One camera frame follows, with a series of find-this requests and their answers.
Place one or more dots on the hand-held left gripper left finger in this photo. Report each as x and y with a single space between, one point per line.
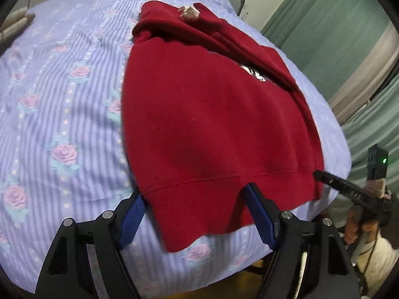
134 218

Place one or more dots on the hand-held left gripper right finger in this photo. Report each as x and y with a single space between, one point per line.
261 215

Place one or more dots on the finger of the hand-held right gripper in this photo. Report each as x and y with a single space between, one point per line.
333 181

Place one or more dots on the red sweater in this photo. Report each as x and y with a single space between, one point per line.
215 124

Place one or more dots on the person's right forearm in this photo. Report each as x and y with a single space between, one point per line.
377 261

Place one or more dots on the person's right hand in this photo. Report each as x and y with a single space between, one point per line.
353 224

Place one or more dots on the green curtain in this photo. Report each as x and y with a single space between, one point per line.
318 21
371 121

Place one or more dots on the beige curtain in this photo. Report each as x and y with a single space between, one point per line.
371 68

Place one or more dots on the purple floral bed sheet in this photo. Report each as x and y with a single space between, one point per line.
62 106

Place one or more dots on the beige bundle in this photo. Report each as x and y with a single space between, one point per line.
15 21

